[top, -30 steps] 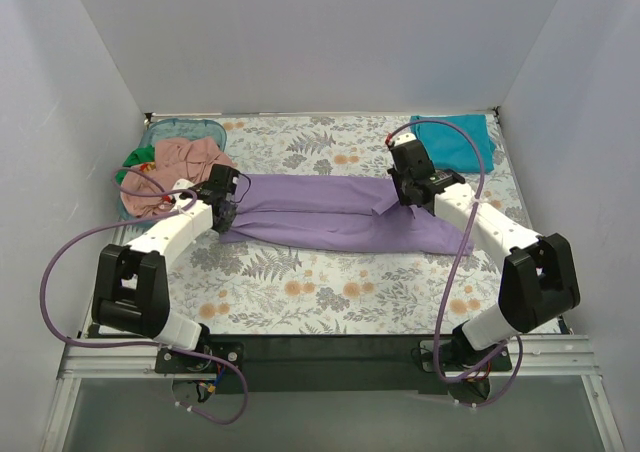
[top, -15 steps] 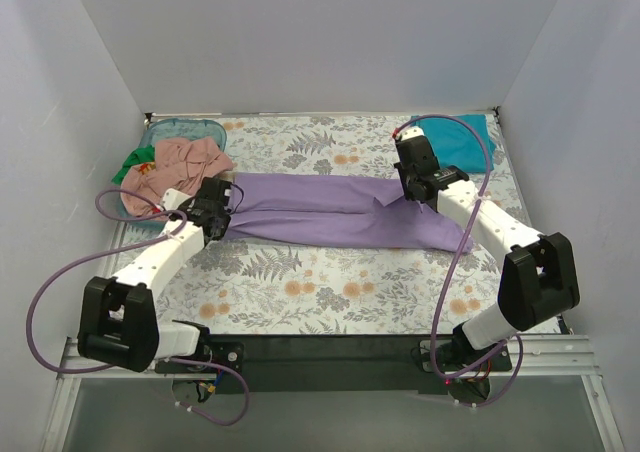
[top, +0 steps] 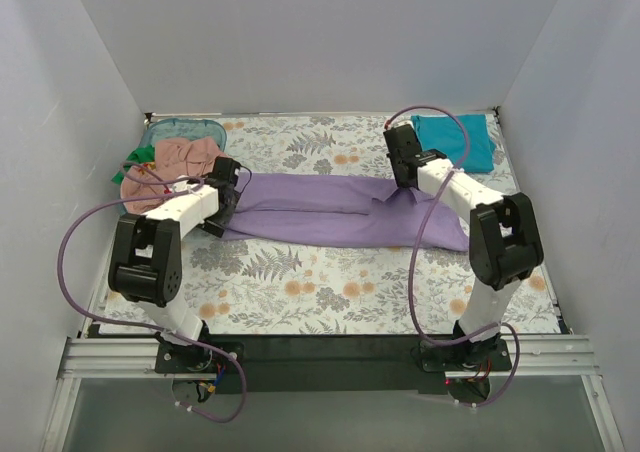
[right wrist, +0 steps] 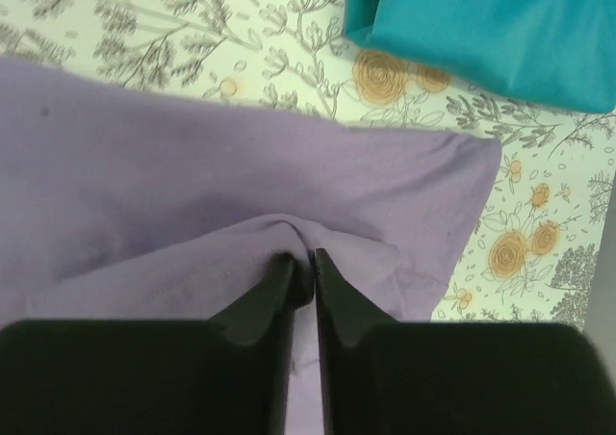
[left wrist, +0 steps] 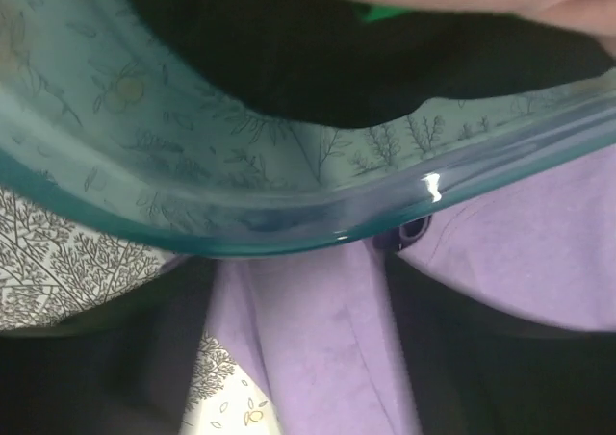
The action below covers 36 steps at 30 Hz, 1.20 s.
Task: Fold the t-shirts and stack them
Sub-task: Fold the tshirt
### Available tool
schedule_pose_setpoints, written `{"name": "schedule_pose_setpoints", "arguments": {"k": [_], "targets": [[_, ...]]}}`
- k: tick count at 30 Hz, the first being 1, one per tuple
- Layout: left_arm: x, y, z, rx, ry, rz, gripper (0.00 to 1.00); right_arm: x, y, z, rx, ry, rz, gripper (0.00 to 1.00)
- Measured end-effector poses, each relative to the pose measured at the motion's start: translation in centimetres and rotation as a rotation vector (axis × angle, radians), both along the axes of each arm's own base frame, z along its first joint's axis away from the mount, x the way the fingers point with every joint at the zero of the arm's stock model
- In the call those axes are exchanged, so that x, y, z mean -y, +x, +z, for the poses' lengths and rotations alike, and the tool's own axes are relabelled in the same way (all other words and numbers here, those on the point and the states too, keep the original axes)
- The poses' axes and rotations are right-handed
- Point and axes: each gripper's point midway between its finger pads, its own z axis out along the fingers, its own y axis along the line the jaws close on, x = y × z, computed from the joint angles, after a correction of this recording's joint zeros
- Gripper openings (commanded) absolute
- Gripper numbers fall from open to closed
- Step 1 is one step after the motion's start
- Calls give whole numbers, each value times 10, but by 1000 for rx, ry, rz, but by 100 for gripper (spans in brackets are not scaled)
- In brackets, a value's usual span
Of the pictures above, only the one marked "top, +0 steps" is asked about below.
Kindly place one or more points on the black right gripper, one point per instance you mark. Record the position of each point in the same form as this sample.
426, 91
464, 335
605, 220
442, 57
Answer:
400, 167

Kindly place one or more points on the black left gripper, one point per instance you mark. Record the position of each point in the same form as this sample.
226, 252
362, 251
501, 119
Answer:
228, 204

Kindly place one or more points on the purple t shirt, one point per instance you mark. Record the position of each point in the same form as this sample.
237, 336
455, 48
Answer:
342, 212

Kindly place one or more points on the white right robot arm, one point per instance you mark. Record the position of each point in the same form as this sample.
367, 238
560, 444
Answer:
504, 241

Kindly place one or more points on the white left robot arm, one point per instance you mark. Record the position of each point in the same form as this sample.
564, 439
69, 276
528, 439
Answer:
146, 261

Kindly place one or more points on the pink t shirt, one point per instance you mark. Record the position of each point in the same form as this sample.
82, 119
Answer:
174, 157

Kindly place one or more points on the folded teal t shirt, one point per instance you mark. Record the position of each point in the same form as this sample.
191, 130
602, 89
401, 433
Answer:
443, 134

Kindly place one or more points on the blue plastic basket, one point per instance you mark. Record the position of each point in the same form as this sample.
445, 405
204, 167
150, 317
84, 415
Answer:
175, 127

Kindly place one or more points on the green t shirt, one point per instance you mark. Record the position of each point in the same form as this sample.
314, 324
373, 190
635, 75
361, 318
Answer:
141, 155

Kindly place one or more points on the floral table mat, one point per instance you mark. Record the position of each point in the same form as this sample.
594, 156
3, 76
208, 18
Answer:
259, 286

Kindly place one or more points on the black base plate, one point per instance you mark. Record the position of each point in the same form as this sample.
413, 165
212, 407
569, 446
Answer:
330, 363

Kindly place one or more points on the aluminium frame rail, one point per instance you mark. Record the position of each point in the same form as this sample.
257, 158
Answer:
541, 355

